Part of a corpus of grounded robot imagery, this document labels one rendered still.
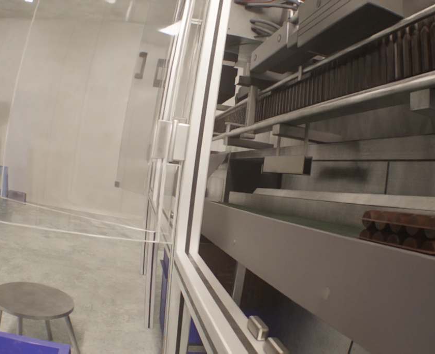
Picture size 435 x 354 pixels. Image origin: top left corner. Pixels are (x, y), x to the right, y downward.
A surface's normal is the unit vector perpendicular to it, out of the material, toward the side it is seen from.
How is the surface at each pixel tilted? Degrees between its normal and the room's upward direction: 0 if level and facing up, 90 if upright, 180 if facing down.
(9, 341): 90
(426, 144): 90
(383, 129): 90
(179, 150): 90
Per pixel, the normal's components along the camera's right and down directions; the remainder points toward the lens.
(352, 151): -0.97, -0.12
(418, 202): -0.73, -0.67
